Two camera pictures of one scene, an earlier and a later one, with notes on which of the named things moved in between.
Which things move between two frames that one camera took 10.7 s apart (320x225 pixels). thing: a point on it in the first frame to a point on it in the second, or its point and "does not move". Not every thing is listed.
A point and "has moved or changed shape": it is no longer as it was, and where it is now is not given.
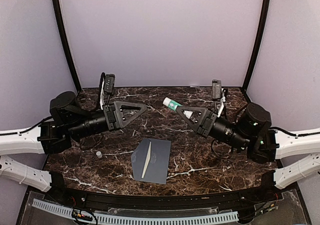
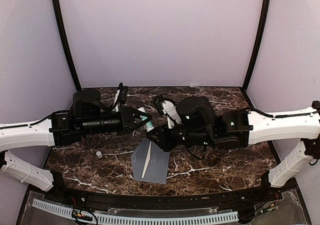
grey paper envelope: [158, 168] does not move
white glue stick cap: [99, 154] does not move
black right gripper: [203, 131] to [164, 142]
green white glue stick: [171, 104] has moved or changed shape
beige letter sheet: [148, 158] does not move
